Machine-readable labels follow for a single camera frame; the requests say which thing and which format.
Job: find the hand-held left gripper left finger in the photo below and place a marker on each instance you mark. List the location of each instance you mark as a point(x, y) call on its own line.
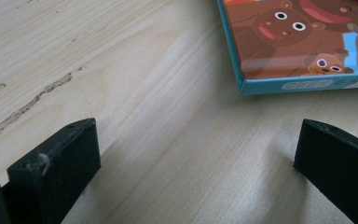
point(59, 168)

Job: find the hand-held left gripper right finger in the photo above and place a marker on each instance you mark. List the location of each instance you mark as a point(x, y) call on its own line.
point(338, 168)

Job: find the light blue animal picture book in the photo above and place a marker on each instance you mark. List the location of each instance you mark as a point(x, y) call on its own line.
point(292, 40)

